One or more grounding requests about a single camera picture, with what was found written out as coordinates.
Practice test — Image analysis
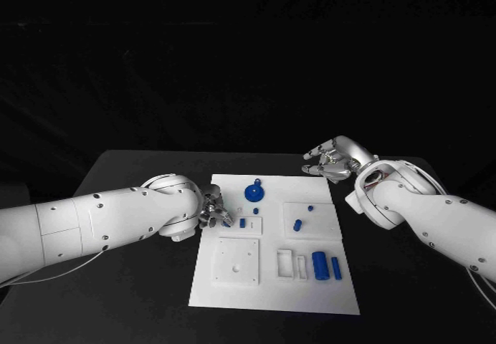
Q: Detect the large blue cylinder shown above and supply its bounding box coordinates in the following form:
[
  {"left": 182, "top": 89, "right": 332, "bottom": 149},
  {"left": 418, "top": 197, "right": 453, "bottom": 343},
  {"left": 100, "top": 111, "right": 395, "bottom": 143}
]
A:
[{"left": 312, "top": 251, "right": 330, "bottom": 281}]

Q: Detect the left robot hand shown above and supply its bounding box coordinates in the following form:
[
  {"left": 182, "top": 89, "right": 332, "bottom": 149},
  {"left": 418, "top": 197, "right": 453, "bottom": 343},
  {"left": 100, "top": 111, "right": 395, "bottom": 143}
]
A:
[{"left": 199, "top": 183, "right": 235, "bottom": 229}]

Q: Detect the white cable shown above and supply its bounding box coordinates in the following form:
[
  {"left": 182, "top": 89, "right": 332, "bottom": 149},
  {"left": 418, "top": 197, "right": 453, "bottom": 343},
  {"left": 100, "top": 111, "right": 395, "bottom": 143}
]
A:
[
  {"left": 0, "top": 249, "right": 107, "bottom": 289},
  {"left": 464, "top": 267, "right": 496, "bottom": 310}
]

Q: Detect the white task board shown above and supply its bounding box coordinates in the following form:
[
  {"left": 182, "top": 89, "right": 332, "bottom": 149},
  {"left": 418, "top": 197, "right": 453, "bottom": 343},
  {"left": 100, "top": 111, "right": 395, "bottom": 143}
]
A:
[{"left": 188, "top": 173, "right": 362, "bottom": 315}]

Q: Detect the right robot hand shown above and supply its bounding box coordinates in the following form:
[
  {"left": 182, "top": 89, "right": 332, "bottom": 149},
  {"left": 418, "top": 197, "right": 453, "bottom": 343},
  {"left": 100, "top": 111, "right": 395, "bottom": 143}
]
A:
[{"left": 301, "top": 135, "right": 381, "bottom": 185}]

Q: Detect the blue gear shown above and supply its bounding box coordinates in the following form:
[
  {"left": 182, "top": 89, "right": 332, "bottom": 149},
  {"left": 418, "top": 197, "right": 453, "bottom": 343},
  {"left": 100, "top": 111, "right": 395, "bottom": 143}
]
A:
[{"left": 244, "top": 178, "right": 268, "bottom": 203}]

